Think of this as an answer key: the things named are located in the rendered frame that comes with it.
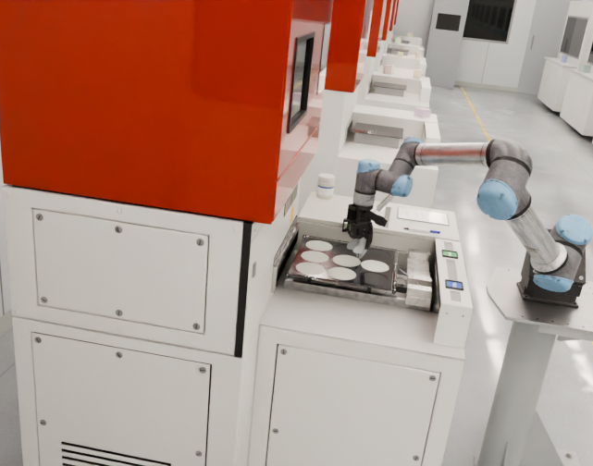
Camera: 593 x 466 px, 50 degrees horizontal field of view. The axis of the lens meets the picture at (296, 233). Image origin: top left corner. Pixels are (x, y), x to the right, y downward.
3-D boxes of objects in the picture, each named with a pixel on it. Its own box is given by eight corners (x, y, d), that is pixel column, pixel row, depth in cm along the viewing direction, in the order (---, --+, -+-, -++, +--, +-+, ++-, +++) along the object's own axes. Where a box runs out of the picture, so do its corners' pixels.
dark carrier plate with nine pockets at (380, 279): (289, 274, 214) (289, 273, 213) (304, 238, 245) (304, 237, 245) (390, 290, 209) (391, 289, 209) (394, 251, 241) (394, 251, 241)
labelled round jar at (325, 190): (315, 198, 270) (317, 177, 267) (317, 193, 277) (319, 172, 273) (331, 200, 269) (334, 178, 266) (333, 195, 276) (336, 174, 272)
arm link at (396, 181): (416, 163, 211) (386, 156, 216) (402, 190, 207) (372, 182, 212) (419, 177, 217) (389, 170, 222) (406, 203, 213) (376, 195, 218)
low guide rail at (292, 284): (283, 288, 220) (284, 279, 219) (284, 285, 222) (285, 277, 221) (429, 312, 214) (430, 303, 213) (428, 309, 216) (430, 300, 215)
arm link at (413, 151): (536, 127, 185) (398, 131, 220) (523, 155, 181) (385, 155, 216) (548, 153, 192) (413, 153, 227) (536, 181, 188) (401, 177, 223)
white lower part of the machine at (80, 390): (25, 530, 216) (8, 317, 186) (126, 390, 292) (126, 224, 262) (227, 575, 207) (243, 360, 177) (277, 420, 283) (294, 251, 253)
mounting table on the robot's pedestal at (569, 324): (589, 312, 256) (599, 282, 252) (620, 371, 216) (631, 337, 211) (475, 292, 263) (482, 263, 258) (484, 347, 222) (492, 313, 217)
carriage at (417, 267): (405, 304, 211) (406, 296, 210) (406, 262, 245) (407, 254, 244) (429, 308, 210) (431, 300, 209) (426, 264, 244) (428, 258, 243)
